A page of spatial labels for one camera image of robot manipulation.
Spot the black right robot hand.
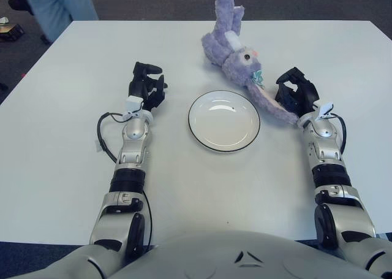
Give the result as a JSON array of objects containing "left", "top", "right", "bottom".
[{"left": 274, "top": 66, "right": 321, "bottom": 118}]

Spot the silver robot torso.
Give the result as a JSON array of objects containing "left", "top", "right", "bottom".
[{"left": 0, "top": 229, "right": 392, "bottom": 279}]

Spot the white plate with black rim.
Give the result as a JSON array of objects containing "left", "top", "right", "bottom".
[{"left": 187, "top": 90, "right": 261, "bottom": 154}]

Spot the white wrist mount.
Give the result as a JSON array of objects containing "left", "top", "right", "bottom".
[
  {"left": 317, "top": 102, "right": 334, "bottom": 120},
  {"left": 124, "top": 96, "right": 145, "bottom": 120}
]

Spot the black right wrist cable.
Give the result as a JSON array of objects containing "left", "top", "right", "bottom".
[{"left": 332, "top": 113, "right": 347, "bottom": 154}]

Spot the white left wrist mount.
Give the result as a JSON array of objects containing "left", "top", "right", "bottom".
[{"left": 124, "top": 96, "right": 145, "bottom": 120}]

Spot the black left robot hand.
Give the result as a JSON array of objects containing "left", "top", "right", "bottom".
[{"left": 127, "top": 61, "right": 169, "bottom": 113}]

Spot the purple plush bunny doll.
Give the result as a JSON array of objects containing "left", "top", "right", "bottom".
[{"left": 200, "top": 0, "right": 300, "bottom": 127}]

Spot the yellow and black box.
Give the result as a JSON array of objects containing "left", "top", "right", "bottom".
[{"left": 0, "top": 23, "right": 25, "bottom": 42}]

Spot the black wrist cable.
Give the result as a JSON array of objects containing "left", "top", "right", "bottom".
[
  {"left": 332, "top": 113, "right": 347, "bottom": 154},
  {"left": 97, "top": 112, "right": 129, "bottom": 165}
]

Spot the white right wrist mount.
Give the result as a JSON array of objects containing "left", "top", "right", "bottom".
[{"left": 317, "top": 102, "right": 334, "bottom": 120}]

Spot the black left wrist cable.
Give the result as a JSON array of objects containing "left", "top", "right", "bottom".
[{"left": 97, "top": 112, "right": 129, "bottom": 165}]

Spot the person in blue jeans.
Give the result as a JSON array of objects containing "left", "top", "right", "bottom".
[{"left": 26, "top": 0, "right": 100, "bottom": 44}]

